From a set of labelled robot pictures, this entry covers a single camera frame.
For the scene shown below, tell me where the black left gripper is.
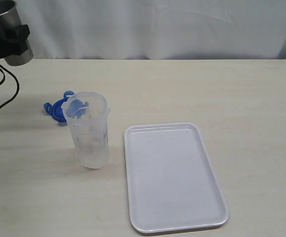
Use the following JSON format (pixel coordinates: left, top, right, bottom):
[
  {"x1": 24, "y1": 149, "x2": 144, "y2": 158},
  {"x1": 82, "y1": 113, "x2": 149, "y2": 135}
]
[{"x1": 0, "y1": 23, "x2": 30, "y2": 59}]

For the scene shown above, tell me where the stainless steel cup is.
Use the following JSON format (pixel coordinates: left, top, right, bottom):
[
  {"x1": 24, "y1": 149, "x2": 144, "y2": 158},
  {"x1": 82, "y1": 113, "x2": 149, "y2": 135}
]
[{"x1": 0, "y1": 0, "x2": 33, "y2": 66}]

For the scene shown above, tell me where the blue plastic lid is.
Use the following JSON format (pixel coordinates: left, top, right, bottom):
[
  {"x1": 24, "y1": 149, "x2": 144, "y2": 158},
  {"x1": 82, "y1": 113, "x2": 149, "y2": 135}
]
[{"x1": 43, "y1": 90, "x2": 89, "y2": 123}]

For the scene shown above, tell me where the clear tall plastic container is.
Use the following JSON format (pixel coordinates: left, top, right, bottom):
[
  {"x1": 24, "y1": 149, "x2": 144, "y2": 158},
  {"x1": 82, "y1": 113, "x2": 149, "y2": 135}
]
[{"x1": 62, "y1": 92, "x2": 110, "y2": 169}]

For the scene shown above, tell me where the white rectangular plastic tray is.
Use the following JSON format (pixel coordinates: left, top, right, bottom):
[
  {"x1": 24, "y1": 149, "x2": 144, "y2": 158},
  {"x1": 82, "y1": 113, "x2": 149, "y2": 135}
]
[{"x1": 124, "y1": 122, "x2": 229, "y2": 235}]

